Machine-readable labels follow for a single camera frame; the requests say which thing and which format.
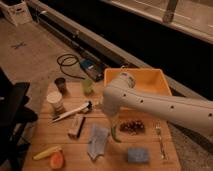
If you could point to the green bean pod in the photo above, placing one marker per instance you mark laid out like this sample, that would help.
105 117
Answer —
113 134

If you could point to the blue sponge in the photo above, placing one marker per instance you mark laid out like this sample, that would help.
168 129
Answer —
137 155

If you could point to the dark metal cup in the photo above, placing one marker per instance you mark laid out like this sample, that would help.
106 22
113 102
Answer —
61 84

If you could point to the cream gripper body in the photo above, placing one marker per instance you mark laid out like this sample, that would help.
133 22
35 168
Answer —
113 120

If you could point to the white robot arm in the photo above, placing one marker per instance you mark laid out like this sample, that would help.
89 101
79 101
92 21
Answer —
194 114

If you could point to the bunch of dark grapes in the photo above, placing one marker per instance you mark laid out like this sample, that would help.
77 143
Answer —
133 127

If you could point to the orange peach fruit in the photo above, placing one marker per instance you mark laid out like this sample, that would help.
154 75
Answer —
57 160

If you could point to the white paper cup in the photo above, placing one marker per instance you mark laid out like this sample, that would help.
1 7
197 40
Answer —
55 99

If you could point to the yellow corn cob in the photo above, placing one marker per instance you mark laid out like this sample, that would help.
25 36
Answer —
46 153

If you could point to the green plastic cup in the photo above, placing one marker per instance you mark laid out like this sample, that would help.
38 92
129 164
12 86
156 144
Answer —
87 86

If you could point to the grey metal post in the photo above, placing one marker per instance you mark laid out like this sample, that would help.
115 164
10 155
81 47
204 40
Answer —
170 11

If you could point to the black chair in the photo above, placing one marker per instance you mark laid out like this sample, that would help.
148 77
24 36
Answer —
14 116

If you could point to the silver fork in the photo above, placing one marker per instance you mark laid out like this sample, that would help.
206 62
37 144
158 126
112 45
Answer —
158 132

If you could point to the light blue towel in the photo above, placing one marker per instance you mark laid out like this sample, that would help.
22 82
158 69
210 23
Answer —
97 141

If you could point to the yellow plastic bin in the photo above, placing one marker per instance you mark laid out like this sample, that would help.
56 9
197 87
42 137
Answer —
146 79

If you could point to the blue black power device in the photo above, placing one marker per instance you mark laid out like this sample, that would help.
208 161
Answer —
92 70

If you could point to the white storage box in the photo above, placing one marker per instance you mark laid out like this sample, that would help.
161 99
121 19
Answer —
16 14

